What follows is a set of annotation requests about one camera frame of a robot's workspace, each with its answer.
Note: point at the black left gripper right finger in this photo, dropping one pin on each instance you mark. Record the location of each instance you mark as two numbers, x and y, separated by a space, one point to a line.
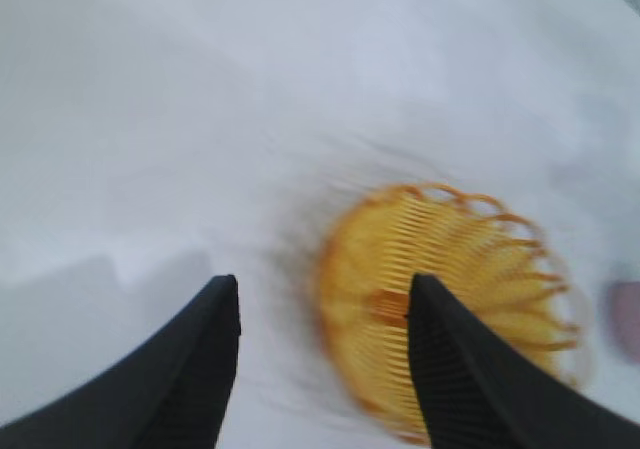
480 379

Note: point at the yellow woven wicker basket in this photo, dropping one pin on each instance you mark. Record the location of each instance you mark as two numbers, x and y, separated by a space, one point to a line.
450 259

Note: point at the pink peach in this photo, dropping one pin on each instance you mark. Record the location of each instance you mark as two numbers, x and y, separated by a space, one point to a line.
627 319

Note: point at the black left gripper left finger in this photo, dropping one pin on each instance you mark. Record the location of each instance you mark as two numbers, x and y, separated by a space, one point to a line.
165 379

